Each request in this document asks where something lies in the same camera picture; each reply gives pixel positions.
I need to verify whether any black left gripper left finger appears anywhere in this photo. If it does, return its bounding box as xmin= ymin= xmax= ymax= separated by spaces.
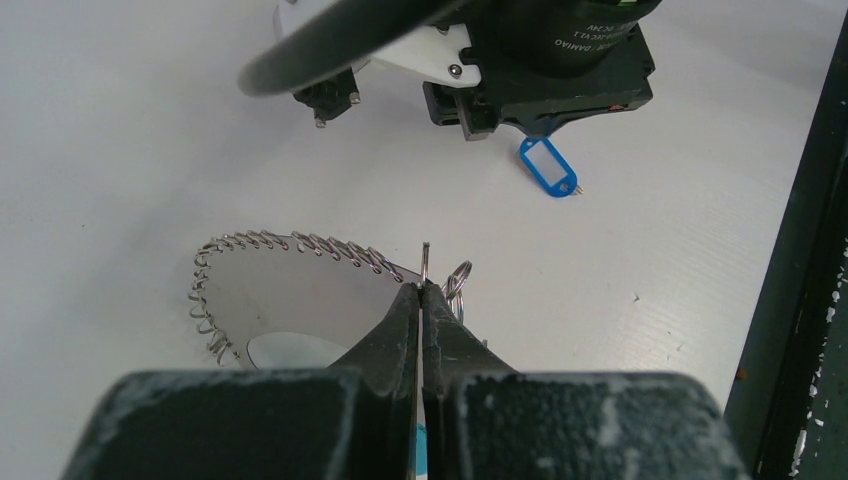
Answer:
xmin=63 ymin=283 xmax=420 ymax=479

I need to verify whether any blue key tag with key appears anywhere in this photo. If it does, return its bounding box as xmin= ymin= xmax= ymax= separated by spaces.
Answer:
xmin=518 ymin=137 xmax=583 ymax=198

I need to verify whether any right camera cable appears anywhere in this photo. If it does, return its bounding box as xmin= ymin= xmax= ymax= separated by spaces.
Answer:
xmin=237 ymin=0 xmax=472 ymax=99

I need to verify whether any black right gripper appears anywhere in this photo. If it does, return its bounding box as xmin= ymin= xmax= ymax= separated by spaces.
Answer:
xmin=423 ymin=0 xmax=656 ymax=141

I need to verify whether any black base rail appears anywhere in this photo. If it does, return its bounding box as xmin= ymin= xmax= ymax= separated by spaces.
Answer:
xmin=724 ymin=35 xmax=847 ymax=479

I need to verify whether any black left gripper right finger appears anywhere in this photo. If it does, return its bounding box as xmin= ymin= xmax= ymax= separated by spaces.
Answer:
xmin=421 ymin=283 xmax=749 ymax=479

